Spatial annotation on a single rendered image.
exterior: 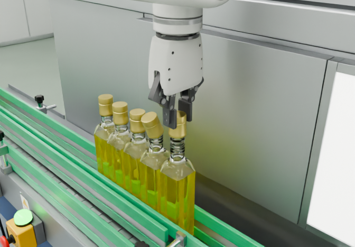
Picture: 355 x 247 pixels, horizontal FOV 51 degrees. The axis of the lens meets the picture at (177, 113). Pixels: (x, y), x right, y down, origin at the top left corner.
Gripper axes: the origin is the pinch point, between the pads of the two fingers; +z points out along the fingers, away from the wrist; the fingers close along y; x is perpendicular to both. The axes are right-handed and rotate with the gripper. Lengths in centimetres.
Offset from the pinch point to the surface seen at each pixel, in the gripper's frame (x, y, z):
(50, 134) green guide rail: -61, -3, 29
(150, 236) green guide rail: -2.1, 6.1, 27.7
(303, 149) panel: 20.2, -12.0, 4.5
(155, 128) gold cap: -4.4, 1.7, 4.1
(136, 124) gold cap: -10.5, 1.6, 5.5
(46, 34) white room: -589, -266, 129
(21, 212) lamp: -37, 19, 34
